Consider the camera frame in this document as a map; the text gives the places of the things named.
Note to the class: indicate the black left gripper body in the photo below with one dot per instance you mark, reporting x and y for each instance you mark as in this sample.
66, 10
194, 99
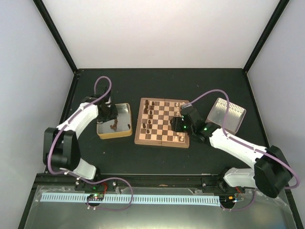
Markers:
108, 115

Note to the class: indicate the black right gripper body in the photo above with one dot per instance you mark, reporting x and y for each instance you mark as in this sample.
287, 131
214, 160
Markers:
188, 129

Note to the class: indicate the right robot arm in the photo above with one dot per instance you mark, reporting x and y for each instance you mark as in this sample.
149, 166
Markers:
268, 171

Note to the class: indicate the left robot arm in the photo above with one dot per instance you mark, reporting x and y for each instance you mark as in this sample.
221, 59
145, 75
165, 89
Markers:
61, 150

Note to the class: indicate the dark chess piece in tin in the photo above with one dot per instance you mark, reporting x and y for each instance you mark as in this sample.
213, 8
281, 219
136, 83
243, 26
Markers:
114, 125

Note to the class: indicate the wooden chess board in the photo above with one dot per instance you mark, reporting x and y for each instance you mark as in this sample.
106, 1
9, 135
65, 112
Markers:
161, 133

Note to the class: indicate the right controller board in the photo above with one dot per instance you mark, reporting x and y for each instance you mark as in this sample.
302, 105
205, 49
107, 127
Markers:
227, 199

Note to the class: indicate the controller board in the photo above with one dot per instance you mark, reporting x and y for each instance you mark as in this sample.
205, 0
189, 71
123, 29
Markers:
227, 199
95, 197

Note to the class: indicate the left controller board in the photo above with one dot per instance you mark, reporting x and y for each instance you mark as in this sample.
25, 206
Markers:
95, 197

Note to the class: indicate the yellow metal tin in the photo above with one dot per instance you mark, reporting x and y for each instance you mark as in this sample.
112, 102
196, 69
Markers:
119, 127

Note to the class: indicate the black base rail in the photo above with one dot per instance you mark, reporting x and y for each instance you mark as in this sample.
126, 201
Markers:
155, 182

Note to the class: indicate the white slotted cable duct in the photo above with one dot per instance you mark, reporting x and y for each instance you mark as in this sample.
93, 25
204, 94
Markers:
134, 199

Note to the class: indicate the black frame post left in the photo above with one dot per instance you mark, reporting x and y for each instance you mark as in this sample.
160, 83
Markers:
55, 33

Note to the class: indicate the black frame post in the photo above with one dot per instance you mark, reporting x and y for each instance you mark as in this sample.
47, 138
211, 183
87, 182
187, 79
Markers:
55, 33
281, 6

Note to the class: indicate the black frame post right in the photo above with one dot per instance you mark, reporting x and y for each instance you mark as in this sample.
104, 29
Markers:
281, 6

